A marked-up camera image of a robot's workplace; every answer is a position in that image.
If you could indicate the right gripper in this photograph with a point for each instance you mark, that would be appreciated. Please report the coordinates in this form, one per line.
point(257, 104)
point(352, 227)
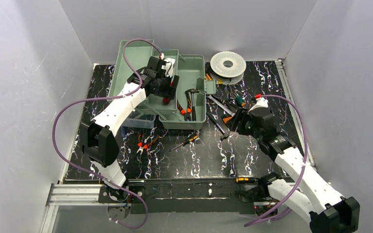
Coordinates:
point(238, 121)

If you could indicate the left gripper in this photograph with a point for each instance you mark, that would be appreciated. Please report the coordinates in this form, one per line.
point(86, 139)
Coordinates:
point(167, 89)

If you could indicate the green stubby screwdriver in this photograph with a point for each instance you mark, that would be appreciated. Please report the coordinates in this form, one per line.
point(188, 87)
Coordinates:
point(240, 101)

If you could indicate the steel claw hammer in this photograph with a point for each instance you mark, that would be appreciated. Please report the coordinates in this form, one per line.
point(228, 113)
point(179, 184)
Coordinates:
point(190, 98)

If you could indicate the green plastic tool box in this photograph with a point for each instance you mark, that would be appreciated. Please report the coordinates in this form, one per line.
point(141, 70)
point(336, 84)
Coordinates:
point(189, 67)

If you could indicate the black handled tool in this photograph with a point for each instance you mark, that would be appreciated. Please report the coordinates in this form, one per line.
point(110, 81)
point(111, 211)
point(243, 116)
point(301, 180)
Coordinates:
point(214, 121)

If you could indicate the orange yellow cutter pliers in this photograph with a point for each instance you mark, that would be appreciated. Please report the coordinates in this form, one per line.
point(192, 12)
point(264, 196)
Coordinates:
point(208, 77)

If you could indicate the black precision screwdriver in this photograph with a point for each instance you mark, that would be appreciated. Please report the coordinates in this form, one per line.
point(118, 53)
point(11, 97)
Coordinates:
point(187, 141)

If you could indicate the orange handled wire stripper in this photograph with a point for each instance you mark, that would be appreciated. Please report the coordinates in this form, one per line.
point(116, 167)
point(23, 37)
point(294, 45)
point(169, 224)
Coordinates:
point(145, 144)

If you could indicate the red utility knife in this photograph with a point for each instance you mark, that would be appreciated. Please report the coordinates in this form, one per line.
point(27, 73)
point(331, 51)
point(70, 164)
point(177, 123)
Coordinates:
point(171, 93)

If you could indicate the orange black long-nose pliers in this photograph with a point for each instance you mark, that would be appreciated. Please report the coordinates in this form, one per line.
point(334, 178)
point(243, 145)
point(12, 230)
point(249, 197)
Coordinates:
point(185, 113)

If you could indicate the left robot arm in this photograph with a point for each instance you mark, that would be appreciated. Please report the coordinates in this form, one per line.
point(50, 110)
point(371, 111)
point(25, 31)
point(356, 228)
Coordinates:
point(98, 137)

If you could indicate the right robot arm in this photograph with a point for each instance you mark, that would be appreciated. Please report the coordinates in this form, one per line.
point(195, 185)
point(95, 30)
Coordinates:
point(325, 209)

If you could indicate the orange black small tool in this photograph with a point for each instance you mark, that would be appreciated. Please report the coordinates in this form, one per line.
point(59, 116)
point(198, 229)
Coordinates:
point(227, 120)

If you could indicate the silver combination wrench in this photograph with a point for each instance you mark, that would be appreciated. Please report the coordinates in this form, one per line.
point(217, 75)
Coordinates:
point(222, 106)

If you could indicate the yellow black screwdriver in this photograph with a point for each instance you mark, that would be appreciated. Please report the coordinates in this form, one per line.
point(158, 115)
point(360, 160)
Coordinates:
point(242, 180)

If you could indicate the white filament spool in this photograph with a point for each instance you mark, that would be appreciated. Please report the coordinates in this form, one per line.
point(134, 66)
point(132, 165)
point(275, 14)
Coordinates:
point(227, 67)

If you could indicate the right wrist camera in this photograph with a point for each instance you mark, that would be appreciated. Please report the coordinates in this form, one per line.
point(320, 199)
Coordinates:
point(258, 102)

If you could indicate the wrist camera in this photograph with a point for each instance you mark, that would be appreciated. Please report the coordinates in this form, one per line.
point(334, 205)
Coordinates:
point(258, 102)
point(168, 65)

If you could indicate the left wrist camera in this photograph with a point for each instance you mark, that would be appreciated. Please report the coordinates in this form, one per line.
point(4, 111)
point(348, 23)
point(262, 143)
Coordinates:
point(168, 65)

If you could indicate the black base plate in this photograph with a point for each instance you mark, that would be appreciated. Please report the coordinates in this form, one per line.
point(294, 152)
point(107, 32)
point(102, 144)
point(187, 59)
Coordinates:
point(188, 196)

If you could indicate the aluminium rail frame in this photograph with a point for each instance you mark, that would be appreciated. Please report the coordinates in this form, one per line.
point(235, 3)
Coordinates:
point(199, 176)

